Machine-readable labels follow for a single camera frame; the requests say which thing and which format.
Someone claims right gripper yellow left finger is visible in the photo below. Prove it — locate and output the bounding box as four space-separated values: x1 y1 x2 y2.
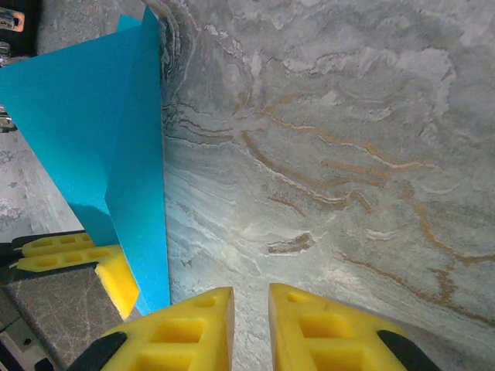
68 285 235 371

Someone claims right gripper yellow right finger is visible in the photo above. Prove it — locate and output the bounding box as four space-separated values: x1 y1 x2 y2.
268 282 442 371

